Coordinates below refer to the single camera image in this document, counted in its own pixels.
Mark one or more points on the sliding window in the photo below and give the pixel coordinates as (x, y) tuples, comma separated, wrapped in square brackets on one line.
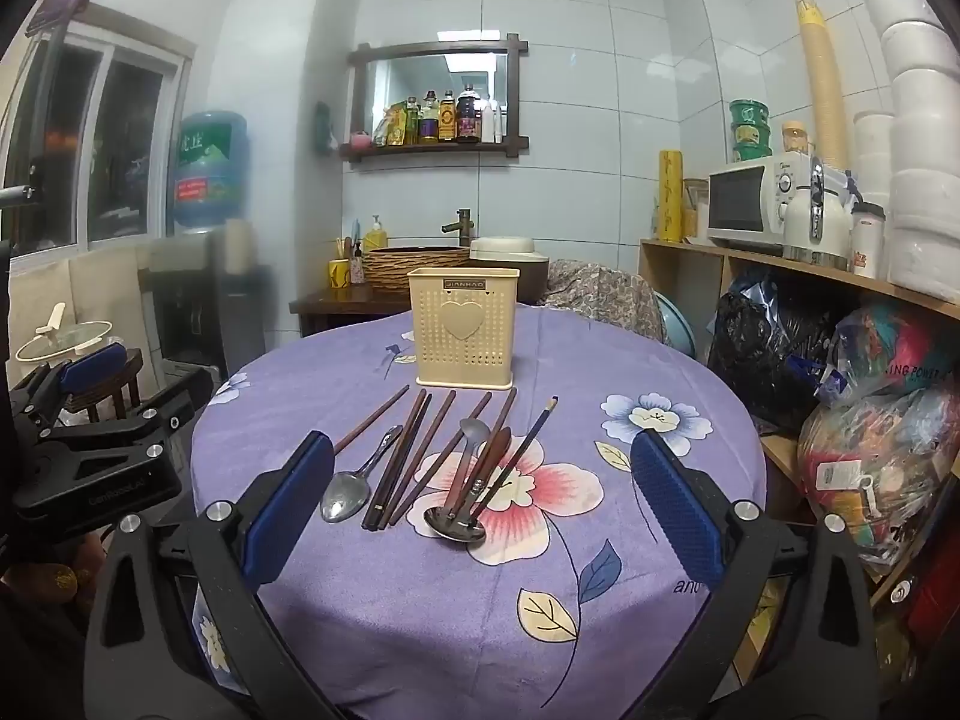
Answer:
[(135, 150)]

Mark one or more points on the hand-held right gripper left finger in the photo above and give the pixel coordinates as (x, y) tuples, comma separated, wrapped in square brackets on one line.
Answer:
[(296, 499)]

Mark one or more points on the stack of white foam bowls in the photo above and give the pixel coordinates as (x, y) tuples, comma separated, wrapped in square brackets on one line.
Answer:
[(922, 165)]

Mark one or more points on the wooden shelf unit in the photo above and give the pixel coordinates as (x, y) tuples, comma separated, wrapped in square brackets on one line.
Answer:
[(679, 270)]

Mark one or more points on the glass pot lid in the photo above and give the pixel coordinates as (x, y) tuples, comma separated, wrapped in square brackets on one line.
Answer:
[(52, 337)]

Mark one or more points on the yellow green packet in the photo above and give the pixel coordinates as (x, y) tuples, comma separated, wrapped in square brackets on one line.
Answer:
[(391, 127)]

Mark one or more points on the teal plastic basin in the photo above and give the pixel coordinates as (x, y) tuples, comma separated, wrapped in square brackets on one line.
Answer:
[(675, 326)]

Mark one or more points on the tall stack of paper cups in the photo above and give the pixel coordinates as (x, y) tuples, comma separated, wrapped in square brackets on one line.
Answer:
[(821, 82)]

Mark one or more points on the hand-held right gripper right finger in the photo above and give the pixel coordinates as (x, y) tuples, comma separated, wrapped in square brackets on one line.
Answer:
[(675, 510)]

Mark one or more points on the beige carton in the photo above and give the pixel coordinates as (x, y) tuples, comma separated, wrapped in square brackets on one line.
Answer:
[(694, 210)]

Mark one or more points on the brown wooden spoon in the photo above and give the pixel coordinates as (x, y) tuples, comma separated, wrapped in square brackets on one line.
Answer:
[(496, 450)]

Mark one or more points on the wooden vanity cabinet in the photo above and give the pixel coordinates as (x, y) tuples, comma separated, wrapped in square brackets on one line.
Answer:
[(330, 307)]

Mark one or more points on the green yellow bottle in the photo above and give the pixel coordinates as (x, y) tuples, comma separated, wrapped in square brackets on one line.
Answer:
[(412, 120)]

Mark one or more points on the short metal spoon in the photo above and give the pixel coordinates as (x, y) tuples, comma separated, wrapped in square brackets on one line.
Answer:
[(345, 499)]

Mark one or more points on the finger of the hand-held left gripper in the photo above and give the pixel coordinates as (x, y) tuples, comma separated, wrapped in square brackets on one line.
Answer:
[(94, 369), (169, 409)]

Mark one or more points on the pink small item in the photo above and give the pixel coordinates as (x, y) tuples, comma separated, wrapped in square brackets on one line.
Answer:
[(360, 139)]

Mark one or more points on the blue colourful plastic bag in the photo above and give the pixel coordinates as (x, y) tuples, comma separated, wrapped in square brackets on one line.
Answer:
[(900, 345)]

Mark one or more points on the patterned cloth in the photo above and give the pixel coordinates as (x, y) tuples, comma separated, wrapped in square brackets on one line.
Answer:
[(600, 292)]

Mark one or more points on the person's left hand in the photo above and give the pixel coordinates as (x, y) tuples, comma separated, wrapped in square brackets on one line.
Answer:
[(45, 579)]

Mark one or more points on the yellow jar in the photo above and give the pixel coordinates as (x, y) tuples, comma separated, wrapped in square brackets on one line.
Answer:
[(796, 139)]

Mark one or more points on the wicker wash basin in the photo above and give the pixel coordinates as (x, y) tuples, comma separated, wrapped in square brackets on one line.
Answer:
[(416, 270)]

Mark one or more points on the dark brown wooden chopstick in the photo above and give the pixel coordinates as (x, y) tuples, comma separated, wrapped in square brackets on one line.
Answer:
[(407, 457), (395, 457)]

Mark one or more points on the white bottle with red label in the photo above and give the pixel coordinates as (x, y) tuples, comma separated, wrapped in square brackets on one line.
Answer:
[(868, 240)]

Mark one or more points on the stack of small white cups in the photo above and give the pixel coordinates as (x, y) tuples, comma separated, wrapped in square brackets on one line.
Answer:
[(874, 150)]

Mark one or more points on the blue water jug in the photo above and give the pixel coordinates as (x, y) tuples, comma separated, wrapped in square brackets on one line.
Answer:
[(210, 180)]

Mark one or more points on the wooden mirror wall shelf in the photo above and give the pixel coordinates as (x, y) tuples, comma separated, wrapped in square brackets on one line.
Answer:
[(420, 149)]

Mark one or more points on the wooden chair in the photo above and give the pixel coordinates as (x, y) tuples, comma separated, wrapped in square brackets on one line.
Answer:
[(126, 381)]

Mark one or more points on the purple floral tablecloth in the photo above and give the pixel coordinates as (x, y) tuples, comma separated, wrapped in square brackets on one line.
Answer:
[(420, 630)]

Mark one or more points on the red box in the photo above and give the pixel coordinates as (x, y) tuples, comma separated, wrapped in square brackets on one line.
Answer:
[(934, 607)]

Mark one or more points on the beige cup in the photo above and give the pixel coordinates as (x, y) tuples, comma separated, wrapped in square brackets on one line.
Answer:
[(237, 247)]

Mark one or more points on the black plastic bag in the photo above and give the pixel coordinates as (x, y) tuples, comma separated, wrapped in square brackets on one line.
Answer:
[(757, 352)]

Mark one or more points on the white kettle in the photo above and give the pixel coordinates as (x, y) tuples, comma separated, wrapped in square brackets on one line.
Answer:
[(806, 225)]

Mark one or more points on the dark sauce bottle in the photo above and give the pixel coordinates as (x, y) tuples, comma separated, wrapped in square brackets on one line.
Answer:
[(468, 114)]

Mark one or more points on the grey water dispenser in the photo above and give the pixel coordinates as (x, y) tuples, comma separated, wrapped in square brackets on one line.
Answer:
[(187, 315)]

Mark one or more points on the yellow tall packet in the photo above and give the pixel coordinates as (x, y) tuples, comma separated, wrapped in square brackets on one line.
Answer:
[(670, 195)]

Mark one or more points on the green instant noodle bowl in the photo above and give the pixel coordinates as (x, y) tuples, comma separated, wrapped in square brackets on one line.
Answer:
[(750, 142), (750, 112)]

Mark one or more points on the beige plastic utensil holder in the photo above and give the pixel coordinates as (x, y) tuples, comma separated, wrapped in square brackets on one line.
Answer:
[(463, 352)]

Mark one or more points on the yellow soap bottle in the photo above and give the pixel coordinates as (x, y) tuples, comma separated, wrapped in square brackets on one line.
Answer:
[(375, 236)]

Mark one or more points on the bronze faucet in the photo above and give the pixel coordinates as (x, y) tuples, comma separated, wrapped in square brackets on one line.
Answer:
[(459, 229)]

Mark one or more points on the white microwave oven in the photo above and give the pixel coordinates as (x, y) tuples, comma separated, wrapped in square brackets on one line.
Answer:
[(739, 202)]

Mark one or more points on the yellow cup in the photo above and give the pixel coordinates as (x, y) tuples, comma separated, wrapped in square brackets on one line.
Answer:
[(339, 274)]

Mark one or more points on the white lidded brown pot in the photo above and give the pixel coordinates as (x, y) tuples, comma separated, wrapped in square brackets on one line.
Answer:
[(525, 277)]

